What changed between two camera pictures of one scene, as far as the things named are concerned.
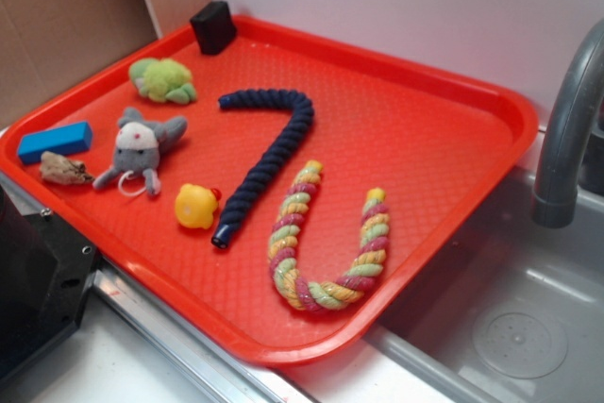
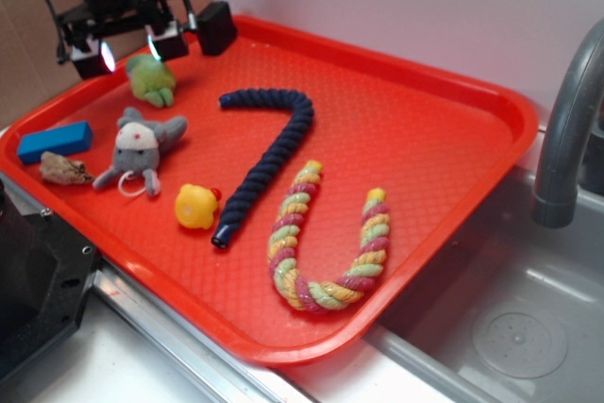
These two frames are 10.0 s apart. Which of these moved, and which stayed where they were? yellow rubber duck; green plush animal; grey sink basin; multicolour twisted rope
Moved: green plush animal
Stayed: yellow rubber duck; multicolour twisted rope; grey sink basin
